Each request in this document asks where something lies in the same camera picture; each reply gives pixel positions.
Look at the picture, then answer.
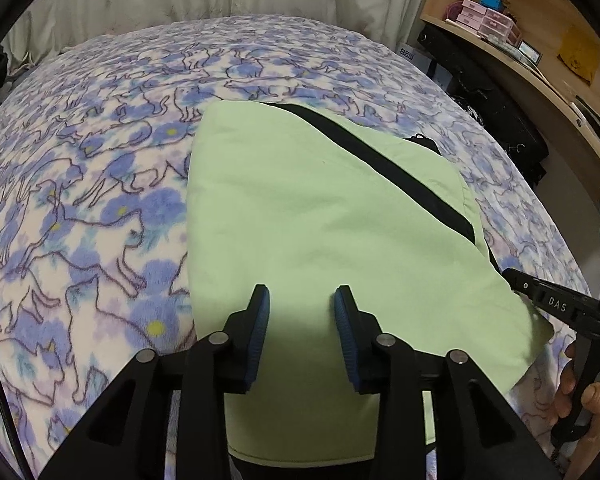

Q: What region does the green and black garment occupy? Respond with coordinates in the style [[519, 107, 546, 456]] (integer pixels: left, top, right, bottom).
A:
[[187, 101, 553, 468]]

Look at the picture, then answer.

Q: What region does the right hand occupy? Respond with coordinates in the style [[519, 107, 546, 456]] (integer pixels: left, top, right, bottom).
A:
[[552, 341, 600, 480]]

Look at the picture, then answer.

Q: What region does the purple cat print blanket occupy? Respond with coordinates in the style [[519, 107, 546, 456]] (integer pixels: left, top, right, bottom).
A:
[[0, 15, 588, 472]]

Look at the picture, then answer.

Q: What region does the yellow paper bag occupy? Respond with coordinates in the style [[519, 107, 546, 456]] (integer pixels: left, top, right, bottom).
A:
[[557, 35, 600, 86]]

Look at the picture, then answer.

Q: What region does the wooden desk shelf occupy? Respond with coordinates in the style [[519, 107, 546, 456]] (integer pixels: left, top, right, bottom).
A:
[[418, 0, 600, 206]]

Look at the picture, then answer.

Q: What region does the pink drawer organizer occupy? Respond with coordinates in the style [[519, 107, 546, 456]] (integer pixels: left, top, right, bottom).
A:
[[455, 0, 521, 44]]

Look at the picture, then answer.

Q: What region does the black cable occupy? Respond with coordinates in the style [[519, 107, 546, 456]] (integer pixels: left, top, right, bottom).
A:
[[0, 334, 34, 480]]

